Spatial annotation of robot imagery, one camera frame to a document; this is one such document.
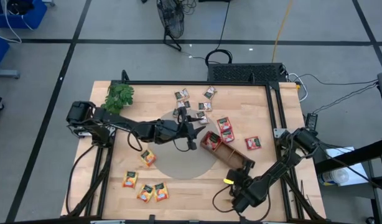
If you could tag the red strawberry tea packet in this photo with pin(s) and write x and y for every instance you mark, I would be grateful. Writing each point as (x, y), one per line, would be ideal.
(209, 143)
(216, 137)
(253, 143)
(224, 124)
(227, 135)

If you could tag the brown cinnamon apple tea packet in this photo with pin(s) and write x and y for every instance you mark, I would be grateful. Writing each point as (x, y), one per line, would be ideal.
(186, 104)
(182, 94)
(202, 117)
(205, 106)
(175, 113)

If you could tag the orange tea packet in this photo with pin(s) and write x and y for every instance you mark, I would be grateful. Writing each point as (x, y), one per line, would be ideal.
(130, 179)
(160, 191)
(145, 193)
(147, 157)

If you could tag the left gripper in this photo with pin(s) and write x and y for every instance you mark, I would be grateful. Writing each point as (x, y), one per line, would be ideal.
(169, 130)

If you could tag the round grey mat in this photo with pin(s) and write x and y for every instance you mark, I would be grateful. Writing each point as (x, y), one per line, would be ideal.
(172, 161)

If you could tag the black computer case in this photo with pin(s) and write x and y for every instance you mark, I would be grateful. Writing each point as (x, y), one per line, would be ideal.
(245, 73)

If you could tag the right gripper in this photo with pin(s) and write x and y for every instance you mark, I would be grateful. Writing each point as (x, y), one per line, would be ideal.
(239, 183)

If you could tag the grey metal bar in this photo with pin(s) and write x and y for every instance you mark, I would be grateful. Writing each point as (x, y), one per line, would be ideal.
(6, 74)

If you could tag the green plant in white pot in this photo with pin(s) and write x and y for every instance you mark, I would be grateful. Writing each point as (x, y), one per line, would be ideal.
(119, 96)

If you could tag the large blue bin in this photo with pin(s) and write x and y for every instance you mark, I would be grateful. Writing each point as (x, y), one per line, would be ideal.
(20, 15)

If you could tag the black floor fan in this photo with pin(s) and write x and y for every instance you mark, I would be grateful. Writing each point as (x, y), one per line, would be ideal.
(170, 17)

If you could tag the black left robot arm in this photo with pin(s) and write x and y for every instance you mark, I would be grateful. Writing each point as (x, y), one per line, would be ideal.
(122, 121)

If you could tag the wooden three-compartment tray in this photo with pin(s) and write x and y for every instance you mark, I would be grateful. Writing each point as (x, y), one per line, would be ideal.
(231, 154)

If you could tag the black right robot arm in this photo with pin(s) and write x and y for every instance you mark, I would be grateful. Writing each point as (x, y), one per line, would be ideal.
(272, 174)

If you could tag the black metal rack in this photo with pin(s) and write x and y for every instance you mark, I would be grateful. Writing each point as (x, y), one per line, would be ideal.
(352, 155)

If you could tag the dark green tea packet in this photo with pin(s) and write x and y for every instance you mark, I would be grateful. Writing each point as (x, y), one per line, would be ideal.
(210, 92)

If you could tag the black power adapter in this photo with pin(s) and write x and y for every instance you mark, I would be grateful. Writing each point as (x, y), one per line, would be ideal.
(311, 120)

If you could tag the white paper sheet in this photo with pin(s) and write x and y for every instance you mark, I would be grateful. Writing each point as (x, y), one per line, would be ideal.
(357, 175)

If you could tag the black table frame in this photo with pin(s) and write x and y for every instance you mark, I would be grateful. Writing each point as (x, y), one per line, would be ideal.
(194, 82)

